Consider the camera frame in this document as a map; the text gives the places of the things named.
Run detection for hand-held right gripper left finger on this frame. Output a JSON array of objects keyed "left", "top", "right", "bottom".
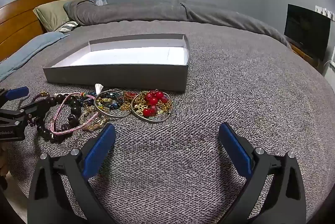
[{"left": 27, "top": 123, "right": 116, "bottom": 224}]

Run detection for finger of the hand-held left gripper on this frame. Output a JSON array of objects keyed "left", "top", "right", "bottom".
[
  {"left": 0, "top": 86, "right": 29, "bottom": 107},
  {"left": 16, "top": 98, "right": 51, "bottom": 123}
]

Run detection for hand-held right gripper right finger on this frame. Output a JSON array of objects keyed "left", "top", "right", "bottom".
[{"left": 219, "top": 122, "right": 307, "bottom": 224}]

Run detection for yellow crystal bracelet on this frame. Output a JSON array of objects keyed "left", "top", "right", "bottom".
[{"left": 79, "top": 106, "right": 111, "bottom": 132}]

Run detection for pink cord bracelet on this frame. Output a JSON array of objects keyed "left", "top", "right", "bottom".
[{"left": 49, "top": 93, "right": 99, "bottom": 135}]

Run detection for double silver bangle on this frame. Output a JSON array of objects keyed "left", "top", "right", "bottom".
[{"left": 94, "top": 90, "right": 132, "bottom": 120}]

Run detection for dark wooden bead bracelet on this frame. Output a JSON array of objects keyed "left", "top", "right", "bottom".
[{"left": 36, "top": 94, "right": 82, "bottom": 142}]

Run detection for blue bead bracelet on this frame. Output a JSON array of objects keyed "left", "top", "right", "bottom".
[{"left": 79, "top": 92, "right": 125, "bottom": 111}]

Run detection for thin silver bangle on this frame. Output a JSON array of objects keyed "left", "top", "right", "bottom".
[{"left": 130, "top": 93, "right": 174, "bottom": 124}]

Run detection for red bead gold chain bracelet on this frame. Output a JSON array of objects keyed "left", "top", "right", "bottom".
[{"left": 133, "top": 89, "right": 173, "bottom": 117}]

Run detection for grey shallow cardboard box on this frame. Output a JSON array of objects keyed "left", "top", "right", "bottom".
[{"left": 43, "top": 33, "right": 190, "bottom": 92}]

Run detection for blue blanket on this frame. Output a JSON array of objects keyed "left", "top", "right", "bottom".
[{"left": 0, "top": 32, "right": 71, "bottom": 83}]

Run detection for grey knit bedspread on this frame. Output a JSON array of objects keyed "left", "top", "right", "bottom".
[{"left": 0, "top": 18, "right": 335, "bottom": 224}]

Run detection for wooden headboard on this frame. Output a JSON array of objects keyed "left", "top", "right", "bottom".
[{"left": 0, "top": 0, "right": 89, "bottom": 62}]

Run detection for striped pillow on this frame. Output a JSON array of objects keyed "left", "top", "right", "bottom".
[{"left": 58, "top": 20, "right": 79, "bottom": 33}]

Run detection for green pillow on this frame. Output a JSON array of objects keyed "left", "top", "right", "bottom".
[{"left": 33, "top": 0, "right": 84, "bottom": 32}]

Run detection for wooden television stand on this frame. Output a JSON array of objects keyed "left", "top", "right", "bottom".
[{"left": 289, "top": 42, "right": 321, "bottom": 69}]

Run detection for black television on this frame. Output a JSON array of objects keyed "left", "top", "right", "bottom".
[{"left": 284, "top": 4, "right": 332, "bottom": 61}]

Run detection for grey duvet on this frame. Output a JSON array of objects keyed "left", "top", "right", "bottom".
[{"left": 63, "top": 0, "right": 292, "bottom": 49}]

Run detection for white wall sockets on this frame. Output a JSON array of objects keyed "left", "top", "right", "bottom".
[{"left": 315, "top": 5, "right": 335, "bottom": 21}]

